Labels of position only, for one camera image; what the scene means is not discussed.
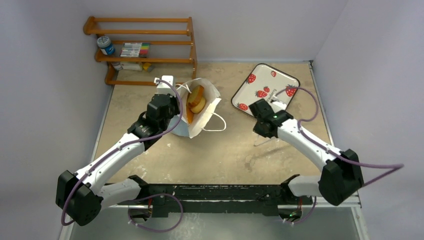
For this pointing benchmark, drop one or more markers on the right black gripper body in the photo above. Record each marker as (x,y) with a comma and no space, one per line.
(260,108)

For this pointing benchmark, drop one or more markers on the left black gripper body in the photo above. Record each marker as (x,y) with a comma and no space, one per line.
(174,110)

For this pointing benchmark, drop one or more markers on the metal tongs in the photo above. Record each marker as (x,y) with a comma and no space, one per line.
(265,140)

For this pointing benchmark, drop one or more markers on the strawberry pattern tray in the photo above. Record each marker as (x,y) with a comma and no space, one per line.
(265,82)

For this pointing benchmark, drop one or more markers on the white blue paper bag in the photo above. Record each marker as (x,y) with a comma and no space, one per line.
(189,124)

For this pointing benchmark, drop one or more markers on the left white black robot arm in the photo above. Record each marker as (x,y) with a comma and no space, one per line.
(81,195)

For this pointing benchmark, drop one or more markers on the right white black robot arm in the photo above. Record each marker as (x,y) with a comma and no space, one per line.
(340,171)

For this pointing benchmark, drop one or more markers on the fake round bread bun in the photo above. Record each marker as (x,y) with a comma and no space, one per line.
(199,107)

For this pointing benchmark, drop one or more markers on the fake toast slice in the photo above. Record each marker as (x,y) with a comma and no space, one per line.
(195,97)

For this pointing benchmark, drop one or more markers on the yellow small block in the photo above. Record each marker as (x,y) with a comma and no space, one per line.
(148,67)

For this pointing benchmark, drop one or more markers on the small white box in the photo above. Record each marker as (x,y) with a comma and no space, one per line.
(133,66)

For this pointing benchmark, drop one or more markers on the wooden shelf rack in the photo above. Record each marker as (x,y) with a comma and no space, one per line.
(91,27)

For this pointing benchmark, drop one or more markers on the coloured marker pen box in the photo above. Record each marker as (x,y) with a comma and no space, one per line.
(135,49)

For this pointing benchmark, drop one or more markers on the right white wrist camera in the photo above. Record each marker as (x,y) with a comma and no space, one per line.
(277,105)

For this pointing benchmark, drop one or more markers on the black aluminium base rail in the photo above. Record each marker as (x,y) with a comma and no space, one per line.
(266,199)

